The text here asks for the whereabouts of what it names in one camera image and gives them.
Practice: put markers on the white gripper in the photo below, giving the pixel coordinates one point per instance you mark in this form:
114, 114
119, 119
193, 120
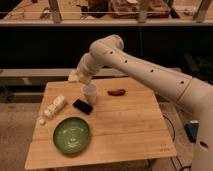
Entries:
86, 69

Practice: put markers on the white sponge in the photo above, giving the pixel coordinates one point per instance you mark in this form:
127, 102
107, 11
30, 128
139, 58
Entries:
73, 77

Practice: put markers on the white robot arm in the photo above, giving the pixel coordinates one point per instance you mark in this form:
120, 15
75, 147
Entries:
189, 93

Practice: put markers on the white ceramic cup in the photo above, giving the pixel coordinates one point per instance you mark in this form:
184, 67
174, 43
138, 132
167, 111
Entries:
90, 93

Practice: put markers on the black smartphone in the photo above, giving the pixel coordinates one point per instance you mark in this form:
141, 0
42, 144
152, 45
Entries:
82, 106

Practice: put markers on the brown tray on bench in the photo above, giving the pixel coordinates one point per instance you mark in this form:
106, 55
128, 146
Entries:
131, 8

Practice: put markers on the wooden table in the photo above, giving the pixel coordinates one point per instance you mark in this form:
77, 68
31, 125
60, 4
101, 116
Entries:
123, 128

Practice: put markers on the green plate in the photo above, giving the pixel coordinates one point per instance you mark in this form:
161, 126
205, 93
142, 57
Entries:
71, 135

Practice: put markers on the blue box on floor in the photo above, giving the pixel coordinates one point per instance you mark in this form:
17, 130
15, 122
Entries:
191, 129

